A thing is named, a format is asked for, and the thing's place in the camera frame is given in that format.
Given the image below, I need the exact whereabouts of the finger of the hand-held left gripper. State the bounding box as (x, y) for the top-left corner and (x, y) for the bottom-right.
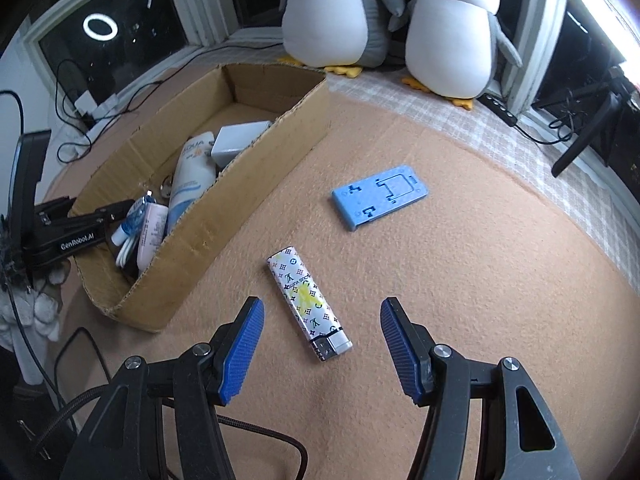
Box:
(70, 198), (137, 229)

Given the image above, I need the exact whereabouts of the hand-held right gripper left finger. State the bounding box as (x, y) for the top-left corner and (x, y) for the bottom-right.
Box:
(65, 296), (265, 480)

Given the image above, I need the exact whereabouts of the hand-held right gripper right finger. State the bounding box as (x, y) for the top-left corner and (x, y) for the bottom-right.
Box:
(379, 297), (581, 480)

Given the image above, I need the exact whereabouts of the clear blue sanitizer bottle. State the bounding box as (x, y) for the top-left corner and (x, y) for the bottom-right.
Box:
(112, 196), (154, 247)

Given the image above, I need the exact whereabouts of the white usb cable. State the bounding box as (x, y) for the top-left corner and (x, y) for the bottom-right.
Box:
(116, 232), (141, 269)

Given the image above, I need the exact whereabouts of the pink small bottle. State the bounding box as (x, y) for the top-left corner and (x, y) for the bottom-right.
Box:
(136, 203), (170, 274)

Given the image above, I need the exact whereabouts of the white blue-capped cream tube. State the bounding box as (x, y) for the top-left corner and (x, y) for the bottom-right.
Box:
(165, 132), (217, 234)

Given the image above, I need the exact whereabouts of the white patterned lighter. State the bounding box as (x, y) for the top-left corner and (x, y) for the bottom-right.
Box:
(267, 247), (354, 363)

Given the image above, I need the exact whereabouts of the white wall charger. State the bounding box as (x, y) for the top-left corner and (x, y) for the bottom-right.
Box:
(210, 121), (274, 167)

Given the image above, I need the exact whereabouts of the brown cardboard box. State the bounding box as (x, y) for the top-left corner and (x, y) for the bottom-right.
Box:
(67, 62), (331, 334)

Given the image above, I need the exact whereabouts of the person's left hand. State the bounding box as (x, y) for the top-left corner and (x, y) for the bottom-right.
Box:
(0, 260), (72, 343)

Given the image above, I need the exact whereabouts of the light blue phone stand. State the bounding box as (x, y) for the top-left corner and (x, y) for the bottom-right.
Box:
(331, 165), (430, 233)

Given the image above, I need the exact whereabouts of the plaid cloth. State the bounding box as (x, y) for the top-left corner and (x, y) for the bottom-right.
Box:
(210, 35), (637, 242)

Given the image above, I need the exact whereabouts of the black power strip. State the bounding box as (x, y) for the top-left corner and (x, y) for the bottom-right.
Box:
(481, 92), (521, 129)

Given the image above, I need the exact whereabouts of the large penguin plush toy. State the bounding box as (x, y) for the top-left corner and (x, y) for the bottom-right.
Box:
(279, 0), (407, 79)

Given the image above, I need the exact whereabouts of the black tripod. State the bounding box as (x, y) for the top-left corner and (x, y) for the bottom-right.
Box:
(532, 65), (637, 179)

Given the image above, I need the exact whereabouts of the small penguin plush toy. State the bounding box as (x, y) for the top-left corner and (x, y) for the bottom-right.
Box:
(389, 0), (524, 111)

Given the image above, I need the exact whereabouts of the black power cable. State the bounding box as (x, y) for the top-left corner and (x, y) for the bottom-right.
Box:
(100, 41), (282, 112)
(54, 59), (98, 162)

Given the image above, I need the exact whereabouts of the white window frame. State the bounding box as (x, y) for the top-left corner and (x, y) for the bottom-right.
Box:
(20, 0), (572, 122)

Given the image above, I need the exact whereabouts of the black ring light cable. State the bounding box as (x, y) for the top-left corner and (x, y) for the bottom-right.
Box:
(515, 107), (572, 147)

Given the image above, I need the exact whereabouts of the white ring light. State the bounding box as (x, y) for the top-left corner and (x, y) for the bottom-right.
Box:
(564, 0), (640, 77)

